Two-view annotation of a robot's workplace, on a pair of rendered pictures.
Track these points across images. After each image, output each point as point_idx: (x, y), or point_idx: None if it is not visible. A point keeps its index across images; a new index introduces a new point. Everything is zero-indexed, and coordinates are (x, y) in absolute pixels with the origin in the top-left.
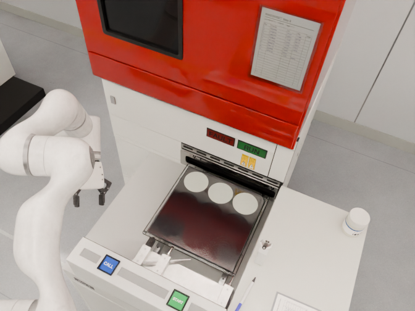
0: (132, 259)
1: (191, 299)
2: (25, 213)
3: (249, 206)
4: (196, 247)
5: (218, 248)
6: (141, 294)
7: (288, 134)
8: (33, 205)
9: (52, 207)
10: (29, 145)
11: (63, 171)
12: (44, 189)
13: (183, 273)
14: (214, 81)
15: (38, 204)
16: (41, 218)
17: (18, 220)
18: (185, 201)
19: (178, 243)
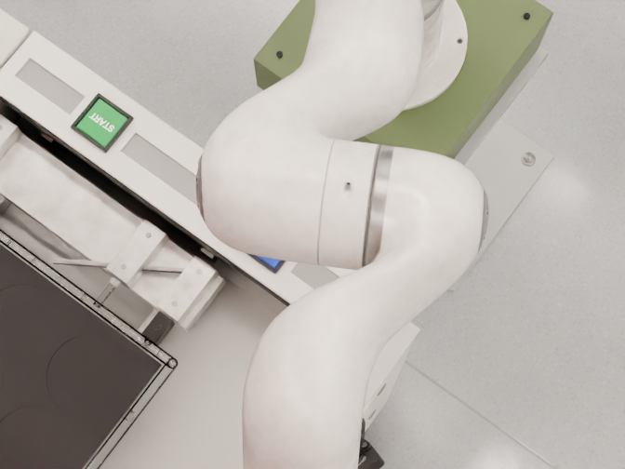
0: (223, 323)
1: (67, 121)
2: (384, 37)
3: None
4: (28, 288)
5: None
6: (192, 154)
7: None
8: (361, 46)
9: (316, 48)
10: (373, 180)
11: (276, 106)
12: (334, 87)
13: (84, 232)
14: None
15: (347, 46)
16: (343, 22)
17: (405, 35)
18: (27, 452)
19: (78, 310)
